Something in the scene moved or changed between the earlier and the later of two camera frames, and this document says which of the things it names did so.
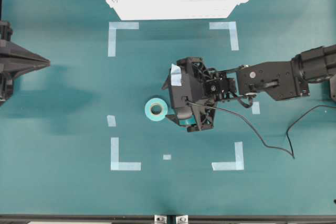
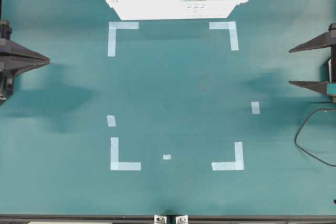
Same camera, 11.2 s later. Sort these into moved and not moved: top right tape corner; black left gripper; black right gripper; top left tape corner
Moved: black right gripper
Not moved: top right tape corner; top left tape corner; black left gripper
